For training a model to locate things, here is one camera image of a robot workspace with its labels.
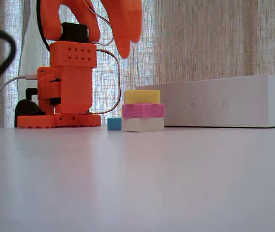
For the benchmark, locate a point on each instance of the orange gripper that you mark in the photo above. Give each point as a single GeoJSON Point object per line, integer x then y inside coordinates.
{"type": "Point", "coordinates": [125, 46]}

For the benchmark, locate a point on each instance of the yellow foam cuboid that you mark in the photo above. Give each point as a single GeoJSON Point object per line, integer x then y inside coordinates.
{"type": "Point", "coordinates": [142, 97]}

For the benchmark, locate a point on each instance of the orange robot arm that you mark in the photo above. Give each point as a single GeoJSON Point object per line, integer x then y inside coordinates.
{"type": "Point", "coordinates": [74, 84]}

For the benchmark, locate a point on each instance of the pink foam cuboid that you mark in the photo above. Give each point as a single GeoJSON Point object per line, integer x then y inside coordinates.
{"type": "Point", "coordinates": [143, 111]}

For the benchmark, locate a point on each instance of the blue foam cuboid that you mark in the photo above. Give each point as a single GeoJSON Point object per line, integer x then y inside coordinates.
{"type": "Point", "coordinates": [114, 124]}

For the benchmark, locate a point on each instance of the white foam cuboid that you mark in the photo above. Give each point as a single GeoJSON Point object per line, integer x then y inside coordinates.
{"type": "Point", "coordinates": [142, 125]}

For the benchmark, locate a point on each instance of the white cardboard bin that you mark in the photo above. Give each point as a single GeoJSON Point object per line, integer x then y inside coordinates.
{"type": "Point", "coordinates": [224, 104]}

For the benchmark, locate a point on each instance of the beige woven curtain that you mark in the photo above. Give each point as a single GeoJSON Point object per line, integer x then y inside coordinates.
{"type": "Point", "coordinates": [200, 36]}

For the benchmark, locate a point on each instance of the black table clamp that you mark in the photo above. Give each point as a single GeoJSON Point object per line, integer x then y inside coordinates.
{"type": "Point", "coordinates": [28, 108]}

